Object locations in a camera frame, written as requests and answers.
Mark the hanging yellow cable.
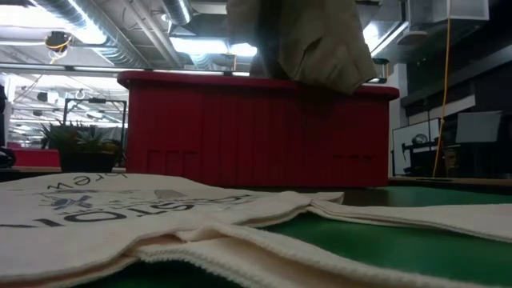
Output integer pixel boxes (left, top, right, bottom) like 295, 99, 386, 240
431, 0, 452, 178

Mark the small potted succulent plant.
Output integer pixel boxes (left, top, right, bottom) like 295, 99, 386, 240
41, 118, 123, 174

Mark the cream printed tote bag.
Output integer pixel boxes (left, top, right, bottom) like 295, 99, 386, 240
0, 171, 512, 288

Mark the grey chair back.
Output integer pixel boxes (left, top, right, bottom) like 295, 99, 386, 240
454, 110, 503, 144

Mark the red plastic laundry bin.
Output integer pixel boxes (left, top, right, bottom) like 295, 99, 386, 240
117, 70, 400, 188

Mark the red background bin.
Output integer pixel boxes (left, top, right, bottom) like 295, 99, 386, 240
6, 147, 61, 168

